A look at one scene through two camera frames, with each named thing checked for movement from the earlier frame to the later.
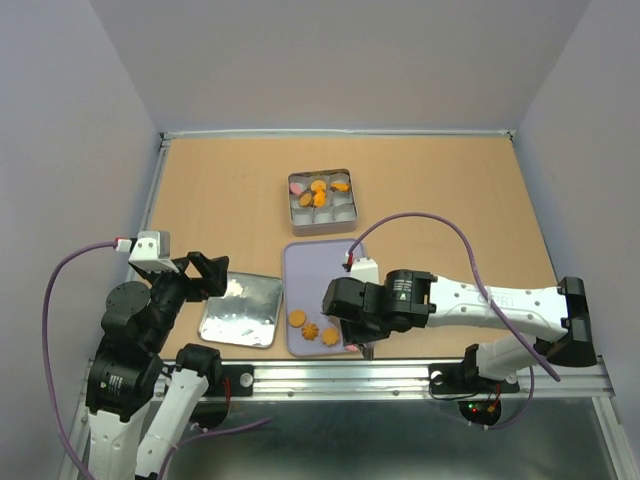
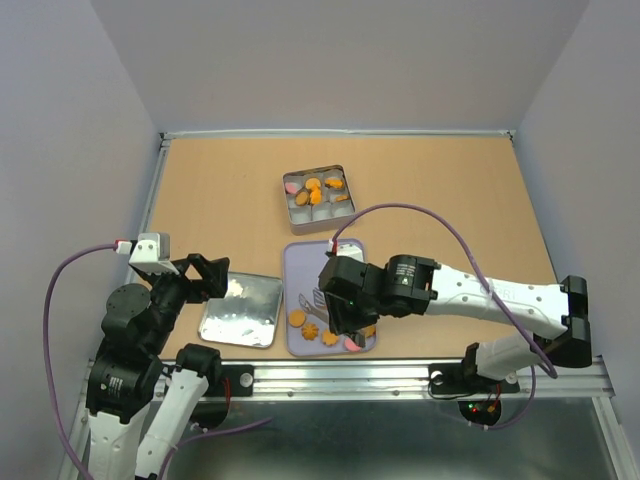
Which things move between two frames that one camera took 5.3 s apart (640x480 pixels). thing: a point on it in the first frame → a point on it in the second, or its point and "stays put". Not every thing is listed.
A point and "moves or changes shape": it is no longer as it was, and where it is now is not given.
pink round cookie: (297, 187) moves or changes shape
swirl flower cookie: (309, 331) stays put
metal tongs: (368, 353) moves or changes shape
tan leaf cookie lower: (330, 336) stays put
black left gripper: (213, 279) stays put
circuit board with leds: (483, 412) stays put
